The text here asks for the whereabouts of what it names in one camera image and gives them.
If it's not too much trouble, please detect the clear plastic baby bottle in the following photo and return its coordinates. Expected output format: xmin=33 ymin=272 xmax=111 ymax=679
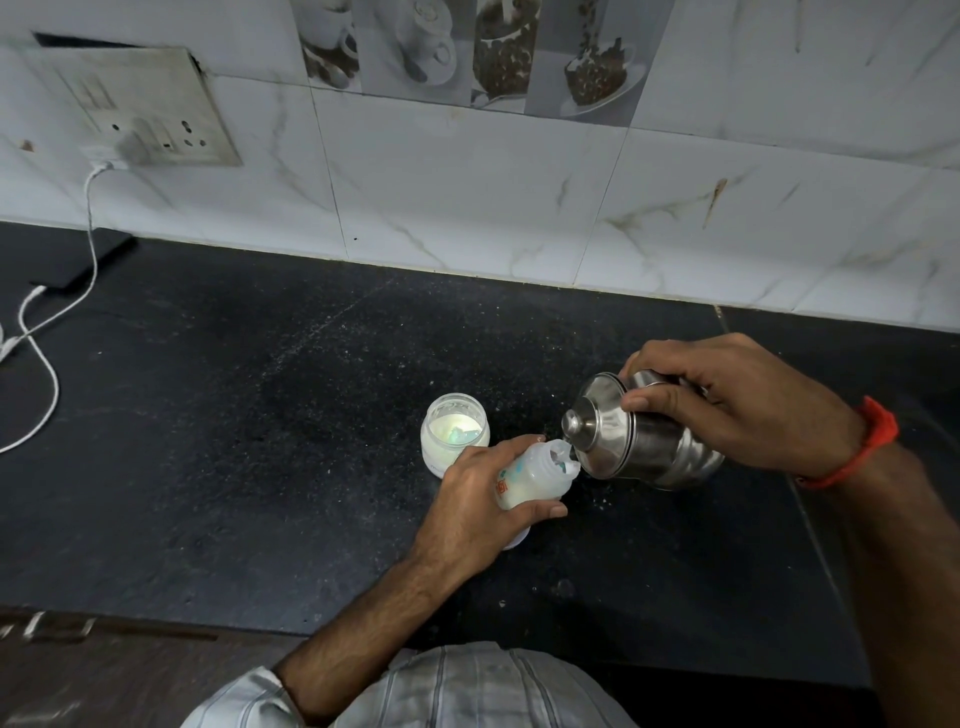
xmin=494 ymin=438 xmax=583 ymax=513

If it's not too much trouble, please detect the person's right forearm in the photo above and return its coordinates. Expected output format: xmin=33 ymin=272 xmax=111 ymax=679
xmin=794 ymin=442 xmax=960 ymax=728

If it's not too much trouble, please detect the person's left forearm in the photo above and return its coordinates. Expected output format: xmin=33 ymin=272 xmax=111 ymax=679
xmin=273 ymin=558 xmax=481 ymax=725

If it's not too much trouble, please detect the grey striped shirt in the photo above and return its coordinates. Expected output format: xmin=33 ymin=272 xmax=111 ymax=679
xmin=179 ymin=641 xmax=639 ymax=728

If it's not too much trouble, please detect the person's left hand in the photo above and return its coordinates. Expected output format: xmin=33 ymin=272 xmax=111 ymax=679
xmin=408 ymin=434 xmax=570 ymax=594

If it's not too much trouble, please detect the white charger plug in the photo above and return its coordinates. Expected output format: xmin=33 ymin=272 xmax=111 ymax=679
xmin=82 ymin=134 xmax=151 ymax=172

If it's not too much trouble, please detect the red thread bracelet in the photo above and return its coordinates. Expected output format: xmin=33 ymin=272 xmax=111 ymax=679
xmin=794 ymin=395 xmax=900 ymax=493

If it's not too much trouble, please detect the metal cabinet handle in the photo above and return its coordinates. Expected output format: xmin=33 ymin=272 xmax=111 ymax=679
xmin=0 ymin=611 xmax=46 ymax=643
xmin=44 ymin=614 xmax=99 ymax=643

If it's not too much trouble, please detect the grey wall socket plate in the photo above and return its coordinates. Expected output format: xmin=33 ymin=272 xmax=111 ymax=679
xmin=29 ymin=31 xmax=244 ymax=168

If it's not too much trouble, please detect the glass milk powder jar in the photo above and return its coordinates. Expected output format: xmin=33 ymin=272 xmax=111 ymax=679
xmin=419 ymin=392 xmax=492 ymax=479

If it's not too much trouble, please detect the white charging cable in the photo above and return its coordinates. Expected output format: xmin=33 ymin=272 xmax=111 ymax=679
xmin=0 ymin=284 xmax=61 ymax=455
xmin=0 ymin=166 xmax=114 ymax=361

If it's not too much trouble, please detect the dark wooden cabinet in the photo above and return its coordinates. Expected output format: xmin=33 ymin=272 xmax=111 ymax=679
xmin=0 ymin=605 xmax=309 ymax=728

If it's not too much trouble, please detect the person's right hand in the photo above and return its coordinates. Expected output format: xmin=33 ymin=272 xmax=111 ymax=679
xmin=618 ymin=332 xmax=871 ymax=481

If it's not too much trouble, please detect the small steel pot with lid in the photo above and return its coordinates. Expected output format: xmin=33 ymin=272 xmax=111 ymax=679
xmin=560 ymin=368 xmax=727 ymax=493

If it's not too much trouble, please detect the black phone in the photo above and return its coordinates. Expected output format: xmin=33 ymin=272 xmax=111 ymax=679
xmin=29 ymin=228 xmax=140 ymax=295

